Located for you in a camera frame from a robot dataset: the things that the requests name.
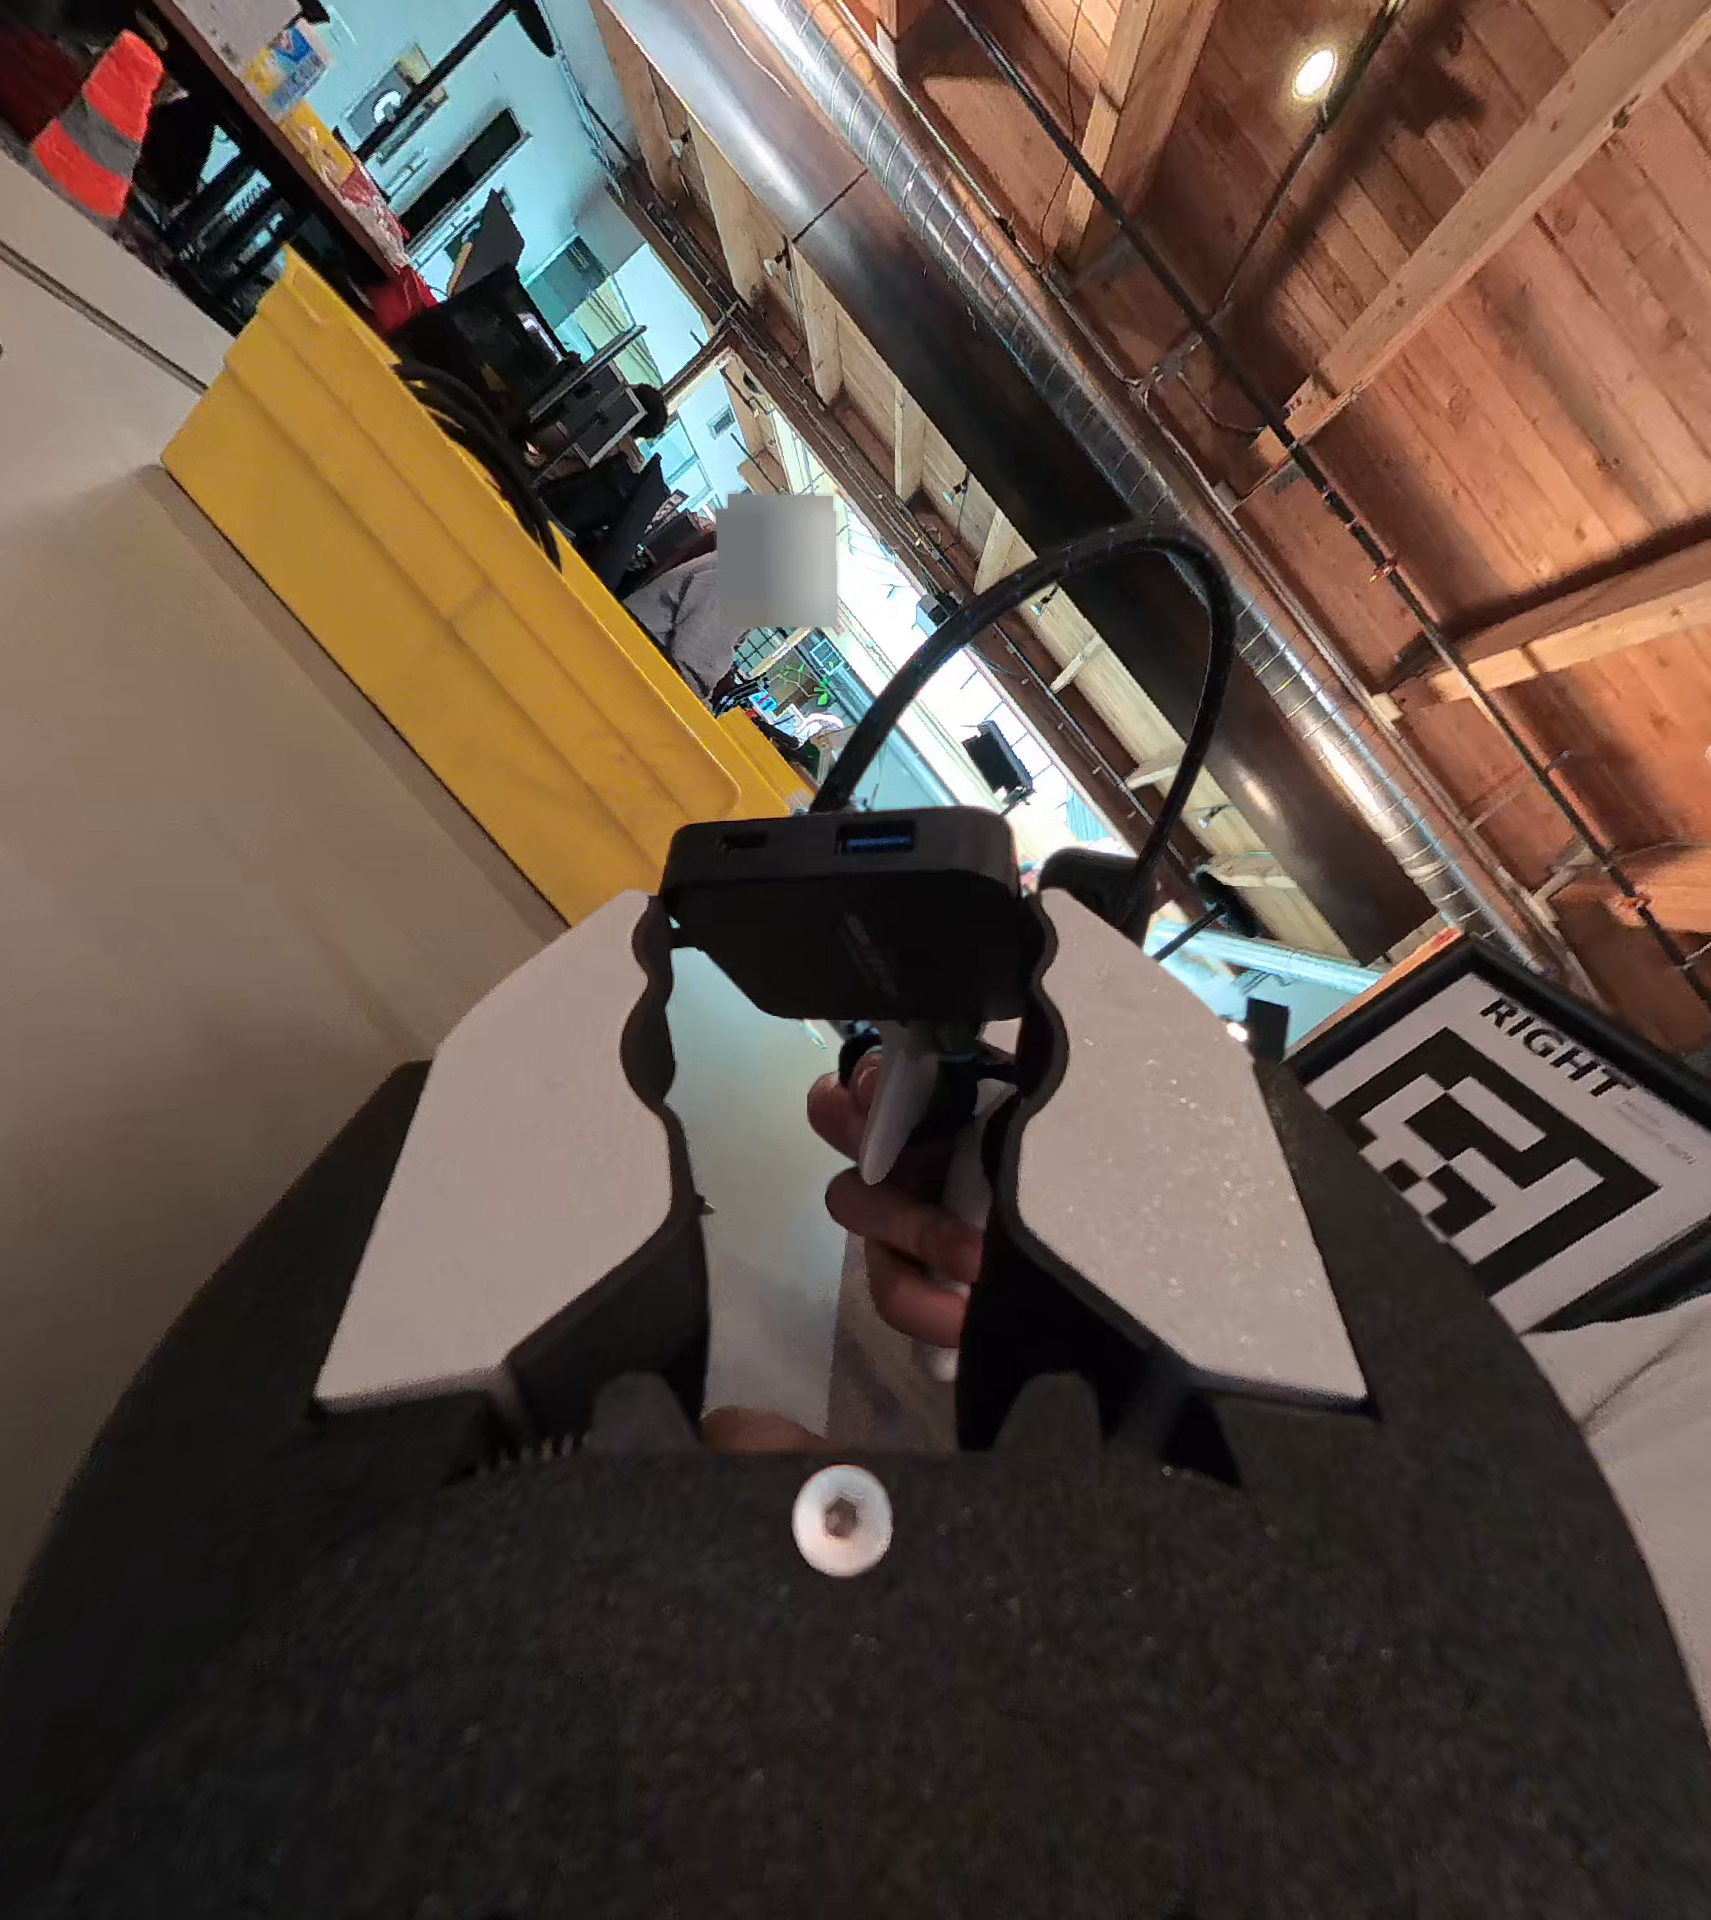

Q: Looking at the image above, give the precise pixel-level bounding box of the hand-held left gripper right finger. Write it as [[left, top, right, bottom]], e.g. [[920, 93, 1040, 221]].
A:
[[958, 888, 1370, 1463]]

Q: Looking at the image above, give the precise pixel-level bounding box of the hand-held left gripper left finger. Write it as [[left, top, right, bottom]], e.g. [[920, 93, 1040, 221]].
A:
[[313, 891, 714, 1450]]

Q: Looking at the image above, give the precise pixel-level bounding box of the black hub with cable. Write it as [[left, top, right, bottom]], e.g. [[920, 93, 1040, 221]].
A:
[[660, 532, 1236, 1026]]

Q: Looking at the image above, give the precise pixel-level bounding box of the yellow plastic bin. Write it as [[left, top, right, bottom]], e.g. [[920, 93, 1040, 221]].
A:
[[163, 245, 816, 929]]

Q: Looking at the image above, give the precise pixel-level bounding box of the person's right hand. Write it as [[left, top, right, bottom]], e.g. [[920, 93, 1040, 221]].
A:
[[808, 1045, 992, 1382]]

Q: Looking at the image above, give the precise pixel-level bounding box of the orange traffic cone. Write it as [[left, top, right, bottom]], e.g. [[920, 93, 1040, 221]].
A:
[[29, 30, 169, 223]]

